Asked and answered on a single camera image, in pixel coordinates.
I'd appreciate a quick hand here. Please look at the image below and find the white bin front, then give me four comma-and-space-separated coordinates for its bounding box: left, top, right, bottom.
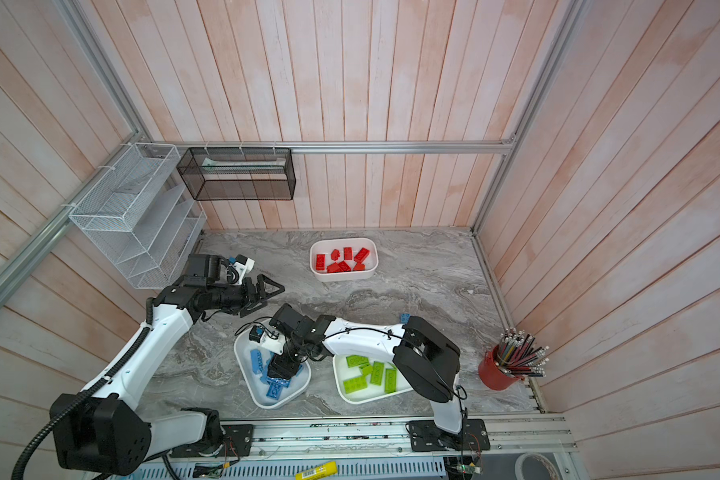
333, 356, 413, 405

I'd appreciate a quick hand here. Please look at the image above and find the large blue lego underside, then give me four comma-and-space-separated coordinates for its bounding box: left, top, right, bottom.
267, 377, 291, 388

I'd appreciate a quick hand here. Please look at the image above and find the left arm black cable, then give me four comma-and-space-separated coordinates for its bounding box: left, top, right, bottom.
10, 326, 181, 480

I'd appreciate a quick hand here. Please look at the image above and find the red cup with pencils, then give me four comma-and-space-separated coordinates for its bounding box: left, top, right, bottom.
478, 328, 549, 391

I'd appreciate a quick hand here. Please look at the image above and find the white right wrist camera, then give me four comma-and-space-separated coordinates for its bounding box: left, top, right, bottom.
248, 324, 286, 355

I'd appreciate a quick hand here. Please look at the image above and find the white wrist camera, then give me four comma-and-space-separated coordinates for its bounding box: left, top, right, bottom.
227, 254, 255, 285
248, 324, 286, 355

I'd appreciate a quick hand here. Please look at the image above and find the black mesh basket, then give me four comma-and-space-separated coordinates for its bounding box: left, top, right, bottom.
177, 146, 297, 201

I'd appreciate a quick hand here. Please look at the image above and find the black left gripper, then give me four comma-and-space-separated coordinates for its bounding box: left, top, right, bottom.
208, 273, 285, 317

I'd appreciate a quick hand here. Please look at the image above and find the white tape roll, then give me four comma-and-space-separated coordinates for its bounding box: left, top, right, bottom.
514, 453, 561, 480

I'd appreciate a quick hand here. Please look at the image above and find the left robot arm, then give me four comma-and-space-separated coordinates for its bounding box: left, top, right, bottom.
48, 254, 285, 476

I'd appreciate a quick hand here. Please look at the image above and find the white bin left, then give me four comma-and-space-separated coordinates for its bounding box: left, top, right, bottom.
234, 327, 312, 409

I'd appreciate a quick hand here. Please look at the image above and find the white wire shelf rack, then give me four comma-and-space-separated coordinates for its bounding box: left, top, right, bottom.
70, 143, 207, 290

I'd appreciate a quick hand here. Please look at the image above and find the yellow marker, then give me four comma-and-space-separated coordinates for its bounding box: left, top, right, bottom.
294, 461, 338, 480

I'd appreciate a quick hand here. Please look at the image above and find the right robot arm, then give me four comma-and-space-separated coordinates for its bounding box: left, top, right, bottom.
268, 304, 490, 452

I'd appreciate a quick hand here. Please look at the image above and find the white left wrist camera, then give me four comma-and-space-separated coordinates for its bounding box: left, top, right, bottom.
227, 254, 255, 285

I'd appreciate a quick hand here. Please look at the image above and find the white bin with red legos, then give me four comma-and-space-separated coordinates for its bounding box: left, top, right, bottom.
310, 237, 379, 282

